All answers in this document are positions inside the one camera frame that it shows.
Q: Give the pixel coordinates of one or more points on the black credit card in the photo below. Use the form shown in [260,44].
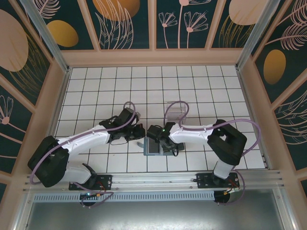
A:
[153,148]

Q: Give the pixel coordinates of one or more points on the aluminium corner post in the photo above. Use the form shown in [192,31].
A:
[251,36]
[51,40]

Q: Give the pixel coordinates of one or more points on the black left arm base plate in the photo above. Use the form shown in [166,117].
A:
[105,182]

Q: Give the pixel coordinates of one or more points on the aluminium frame bar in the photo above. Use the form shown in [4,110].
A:
[286,210]
[22,213]

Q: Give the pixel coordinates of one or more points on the clear acrylic box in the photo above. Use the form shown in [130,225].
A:
[175,112]

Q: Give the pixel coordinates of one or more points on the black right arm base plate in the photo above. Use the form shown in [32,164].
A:
[202,180]

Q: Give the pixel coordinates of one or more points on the grey metal sheet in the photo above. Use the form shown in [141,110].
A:
[156,215]

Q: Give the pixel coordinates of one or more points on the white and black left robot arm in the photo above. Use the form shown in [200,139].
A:
[84,141]

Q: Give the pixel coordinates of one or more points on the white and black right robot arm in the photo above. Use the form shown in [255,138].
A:
[192,136]

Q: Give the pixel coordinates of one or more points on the blue card holder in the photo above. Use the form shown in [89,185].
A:
[146,149]

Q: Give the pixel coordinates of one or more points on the aluminium mounting rail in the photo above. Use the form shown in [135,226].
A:
[156,179]

